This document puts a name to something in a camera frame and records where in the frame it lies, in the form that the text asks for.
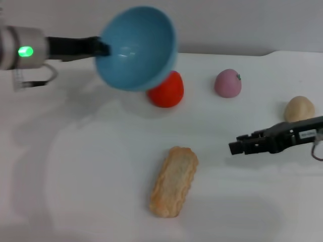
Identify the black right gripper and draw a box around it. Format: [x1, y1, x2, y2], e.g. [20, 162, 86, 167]
[228, 116, 323, 155]

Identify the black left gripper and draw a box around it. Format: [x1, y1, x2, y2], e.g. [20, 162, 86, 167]
[46, 36, 112, 63]

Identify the blue bowl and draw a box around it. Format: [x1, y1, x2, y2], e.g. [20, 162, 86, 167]
[94, 6, 179, 92]

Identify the long toasted bread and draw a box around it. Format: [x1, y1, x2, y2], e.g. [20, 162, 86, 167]
[148, 146, 199, 219]

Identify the pink toy peach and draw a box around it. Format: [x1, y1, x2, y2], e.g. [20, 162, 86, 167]
[214, 68, 242, 98]

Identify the beige toy potato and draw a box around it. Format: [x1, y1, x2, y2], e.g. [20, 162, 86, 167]
[283, 95, 316, 123]

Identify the red toy pear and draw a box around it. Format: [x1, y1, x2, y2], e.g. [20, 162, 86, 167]
[146, 71, 185, 109]

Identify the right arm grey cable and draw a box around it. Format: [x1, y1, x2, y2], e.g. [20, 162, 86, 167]
[311, 133, 323, 160]

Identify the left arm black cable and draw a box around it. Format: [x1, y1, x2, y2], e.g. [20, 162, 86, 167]
[12, 64, 59, 91]

